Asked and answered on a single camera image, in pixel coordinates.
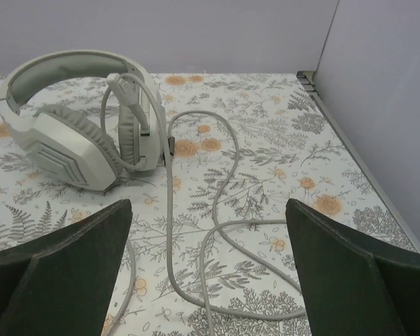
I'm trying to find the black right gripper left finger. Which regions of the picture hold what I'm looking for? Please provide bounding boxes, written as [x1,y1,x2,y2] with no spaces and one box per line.
[0,199,132,335]

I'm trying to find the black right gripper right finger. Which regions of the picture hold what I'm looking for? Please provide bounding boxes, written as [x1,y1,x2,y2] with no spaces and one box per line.
[286,199,420,335]

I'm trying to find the white gaming headphones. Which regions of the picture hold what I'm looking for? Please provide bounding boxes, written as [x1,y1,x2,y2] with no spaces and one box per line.
[0,50,174,190]

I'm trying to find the floral patterned tablecloth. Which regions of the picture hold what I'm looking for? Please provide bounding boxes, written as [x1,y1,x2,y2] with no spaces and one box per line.
[0,73,417,335]

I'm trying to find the aluminium table edge rail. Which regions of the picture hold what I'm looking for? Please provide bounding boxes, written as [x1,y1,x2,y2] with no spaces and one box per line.
[296,71,420,253]

